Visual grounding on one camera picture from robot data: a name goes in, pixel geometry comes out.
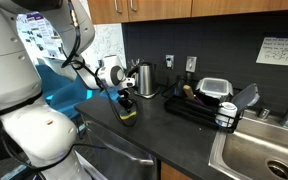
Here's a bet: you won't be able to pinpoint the gray plastic container lid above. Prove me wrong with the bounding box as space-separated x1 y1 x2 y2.
231 83 261 113

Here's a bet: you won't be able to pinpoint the stainless steel sink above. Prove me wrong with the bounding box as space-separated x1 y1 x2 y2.
208 109 288 180

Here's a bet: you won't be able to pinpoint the white cup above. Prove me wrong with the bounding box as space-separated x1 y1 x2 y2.
215 101 238 128

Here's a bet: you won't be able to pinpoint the green and yellow sponge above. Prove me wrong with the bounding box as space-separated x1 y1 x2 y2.
119 109 138 120

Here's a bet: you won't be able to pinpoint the research poster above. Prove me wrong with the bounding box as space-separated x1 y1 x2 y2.
17 12 65 61

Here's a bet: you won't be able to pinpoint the wooden lower cabinet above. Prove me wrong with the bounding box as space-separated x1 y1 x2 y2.
160 161 193 180

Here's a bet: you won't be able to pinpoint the stainless steel dishwasher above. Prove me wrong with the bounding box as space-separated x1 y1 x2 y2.
83 116 160 180

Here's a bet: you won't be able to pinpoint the blue chair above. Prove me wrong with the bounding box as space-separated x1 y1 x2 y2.
35 64 77 101
49 78 102 119

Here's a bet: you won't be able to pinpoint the stainless steel electric kettle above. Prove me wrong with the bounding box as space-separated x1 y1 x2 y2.
130 62 159 98

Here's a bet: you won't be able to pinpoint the white power outlet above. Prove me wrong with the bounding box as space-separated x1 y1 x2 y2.
165 54 176 70

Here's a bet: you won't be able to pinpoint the whiteboard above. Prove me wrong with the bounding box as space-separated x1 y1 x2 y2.
80 23 127 71

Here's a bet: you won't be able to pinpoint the kettle power base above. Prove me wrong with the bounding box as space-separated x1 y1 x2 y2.
133 89 161 100

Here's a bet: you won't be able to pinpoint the white light switch plate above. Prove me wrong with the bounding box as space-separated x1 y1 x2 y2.
185 55 198 73

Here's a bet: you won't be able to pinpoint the white handwritten note sign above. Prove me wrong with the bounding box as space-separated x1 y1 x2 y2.
255 36 288 68

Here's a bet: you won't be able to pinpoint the metal sink deck cap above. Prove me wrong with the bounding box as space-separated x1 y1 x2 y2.
257 107 272 120

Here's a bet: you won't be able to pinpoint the wooden handled brush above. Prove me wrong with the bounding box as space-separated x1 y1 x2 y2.
182 84 197 101

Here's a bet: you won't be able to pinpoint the black wire dish rack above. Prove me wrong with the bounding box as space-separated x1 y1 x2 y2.
162 78 245 134

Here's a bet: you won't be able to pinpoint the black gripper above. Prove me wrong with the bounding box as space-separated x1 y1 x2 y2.
117 89 135 113

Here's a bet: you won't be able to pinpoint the wooden upper cabinets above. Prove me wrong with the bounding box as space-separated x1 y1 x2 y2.
87 0 288 25

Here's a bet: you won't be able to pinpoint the clear plastic food container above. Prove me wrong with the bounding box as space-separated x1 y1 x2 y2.
195 77 234 101

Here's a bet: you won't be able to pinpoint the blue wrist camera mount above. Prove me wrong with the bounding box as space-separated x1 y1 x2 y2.
99 88 122 103

